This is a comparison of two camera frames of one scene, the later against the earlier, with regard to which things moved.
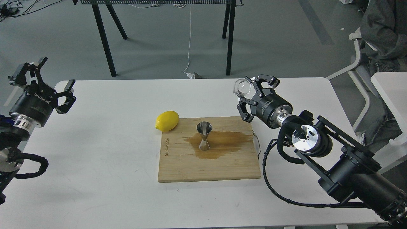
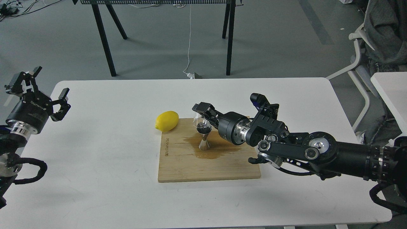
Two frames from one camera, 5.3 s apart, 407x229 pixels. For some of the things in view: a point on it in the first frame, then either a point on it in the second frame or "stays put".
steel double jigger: x=204 y=128 stays put
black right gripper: x=271 y=108 → x=231 y=126
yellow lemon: x=167 y=121 stays put
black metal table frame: x=228 y=29 stays put
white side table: x=392 y=86 stays put
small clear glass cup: x=242 y=87 → x=200 y=121
